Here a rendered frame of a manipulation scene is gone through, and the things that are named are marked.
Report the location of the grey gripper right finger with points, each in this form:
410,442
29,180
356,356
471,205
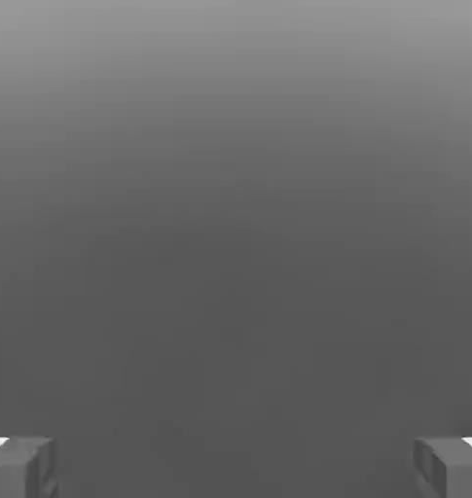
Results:
453,467

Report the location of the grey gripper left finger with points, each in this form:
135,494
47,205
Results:
17,467

